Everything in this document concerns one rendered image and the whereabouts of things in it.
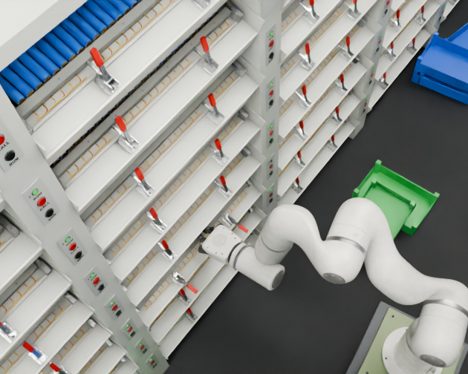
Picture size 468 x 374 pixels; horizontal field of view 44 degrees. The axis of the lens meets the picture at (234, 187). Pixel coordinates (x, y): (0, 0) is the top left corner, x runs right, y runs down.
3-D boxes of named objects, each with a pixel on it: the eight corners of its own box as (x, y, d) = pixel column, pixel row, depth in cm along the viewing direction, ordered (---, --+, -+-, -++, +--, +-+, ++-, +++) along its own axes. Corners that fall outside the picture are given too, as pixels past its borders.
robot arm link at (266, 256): (290, 196, 161) (267, 237, 188) (254, 236, 155) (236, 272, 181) (316, 217, 160) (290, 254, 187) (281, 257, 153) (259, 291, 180)
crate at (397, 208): (376, 266, 241) (376, 263, 233) (334, 240, 248) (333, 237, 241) (415, 206, 243) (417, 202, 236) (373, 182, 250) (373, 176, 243)
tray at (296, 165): (356, 105, 253) (371, 90, 240) (273, 203, 230) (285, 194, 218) (321, 73, 253) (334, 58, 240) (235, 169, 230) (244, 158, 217)
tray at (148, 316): (258, 196, 210) (267, 188, 202) (145, 329, 188) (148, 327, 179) (216, 159, 210) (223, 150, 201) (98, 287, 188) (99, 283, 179)
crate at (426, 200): (435, 202, 254) (440, 194, 248) (411, 237, 247) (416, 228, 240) (375, 168, 265) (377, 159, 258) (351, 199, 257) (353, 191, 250)
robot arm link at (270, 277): (252, 239, 181) (233, 260, 177) (287, 260, 175) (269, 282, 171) (255, 254, 187) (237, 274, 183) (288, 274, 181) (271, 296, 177)
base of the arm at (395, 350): (453, 353, 187) (472, 335, 171) (422, 401, 179) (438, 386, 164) (402, 316, 193) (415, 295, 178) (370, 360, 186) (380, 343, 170)
